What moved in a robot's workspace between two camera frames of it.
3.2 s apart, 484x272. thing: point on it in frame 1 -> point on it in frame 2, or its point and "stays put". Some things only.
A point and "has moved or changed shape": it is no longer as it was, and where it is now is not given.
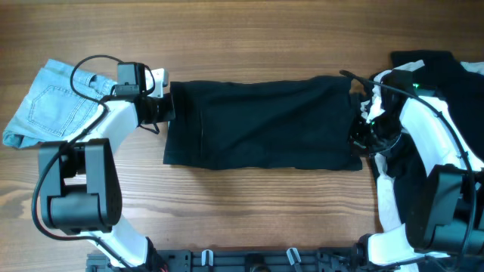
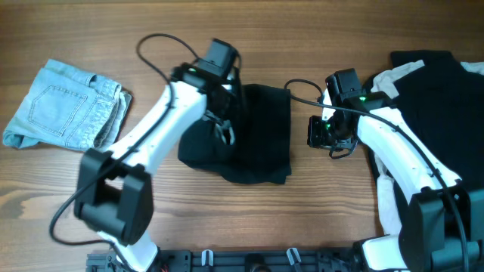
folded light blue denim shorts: x=51 y=111 stays put
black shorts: x=279 y=124 has moved or changed shape
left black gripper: x=169 y=114 -> x=234 y=106
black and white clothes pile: x=457 y=88 stays put
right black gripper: x=359 y=144 -> x=315 y=138
